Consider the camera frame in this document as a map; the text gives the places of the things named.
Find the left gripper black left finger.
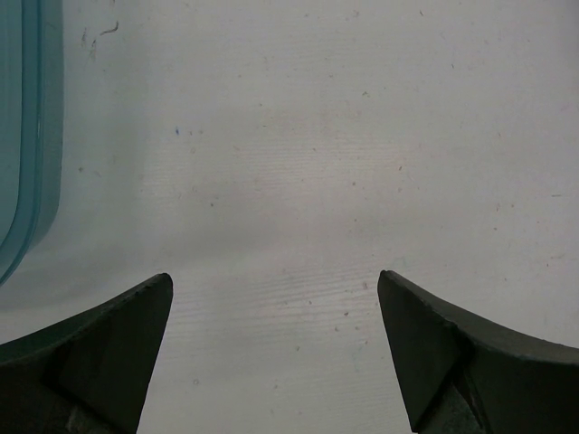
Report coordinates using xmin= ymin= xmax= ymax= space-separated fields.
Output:
xmin=1 ymin=273 xmax=173 ymax=433

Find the teal translucent plastic bin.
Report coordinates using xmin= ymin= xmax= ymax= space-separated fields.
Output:
xmin=1 ymin=1 xmax=64 ymax=281

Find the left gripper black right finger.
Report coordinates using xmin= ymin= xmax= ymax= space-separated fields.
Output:
xmin=377 ymin=270 xmax=578 ymax=433

